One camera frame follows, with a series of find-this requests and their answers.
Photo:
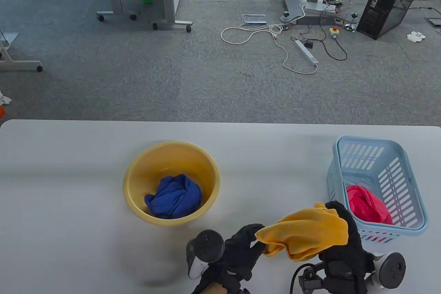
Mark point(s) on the person's left hand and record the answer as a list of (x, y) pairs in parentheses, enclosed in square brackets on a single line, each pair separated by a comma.
[(241, 249)]

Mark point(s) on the person's right hand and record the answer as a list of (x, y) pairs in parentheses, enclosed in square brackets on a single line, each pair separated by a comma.
[(344, 263)]

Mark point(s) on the yellow square towel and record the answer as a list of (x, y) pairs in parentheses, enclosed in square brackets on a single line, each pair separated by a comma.
[(306, 232)]

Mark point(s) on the pink square towel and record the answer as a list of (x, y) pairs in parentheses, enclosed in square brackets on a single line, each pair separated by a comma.
[(368, 204)]

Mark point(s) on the blue square towel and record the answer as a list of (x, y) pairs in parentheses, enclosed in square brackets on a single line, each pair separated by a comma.
[(175, 197)]

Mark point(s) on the person's left forearm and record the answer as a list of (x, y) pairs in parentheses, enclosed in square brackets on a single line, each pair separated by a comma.
[(215, 290)]

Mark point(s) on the black and white hand controller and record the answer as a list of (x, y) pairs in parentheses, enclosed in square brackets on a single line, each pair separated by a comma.
[(392, 270), (206, 245)]

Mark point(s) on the light blue plastic basket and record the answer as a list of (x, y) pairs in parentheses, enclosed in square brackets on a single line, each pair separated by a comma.
[(396, 176)]

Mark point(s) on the yellow plastic basin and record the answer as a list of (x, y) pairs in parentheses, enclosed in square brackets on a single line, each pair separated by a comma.
[(165, 159)]

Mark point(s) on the grey floor socket box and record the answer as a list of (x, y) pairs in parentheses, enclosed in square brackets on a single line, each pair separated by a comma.
[(254, 19), (434, 21)]

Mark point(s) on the red emergency stop button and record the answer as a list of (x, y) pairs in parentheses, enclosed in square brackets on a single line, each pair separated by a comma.
[(334, 32)]

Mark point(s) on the black computer tower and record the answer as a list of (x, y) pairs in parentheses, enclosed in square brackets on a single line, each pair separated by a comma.
[(389, 4)]

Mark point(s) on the orange object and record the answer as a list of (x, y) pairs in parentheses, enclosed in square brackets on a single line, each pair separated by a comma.
[(1, 111)]

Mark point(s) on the white crumpled cloth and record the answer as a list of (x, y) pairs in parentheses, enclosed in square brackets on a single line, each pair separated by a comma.
[(5, 99)]

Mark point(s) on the whiteboard on rolling stand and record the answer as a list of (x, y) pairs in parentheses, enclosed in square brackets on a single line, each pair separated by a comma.
[(20, 63)]

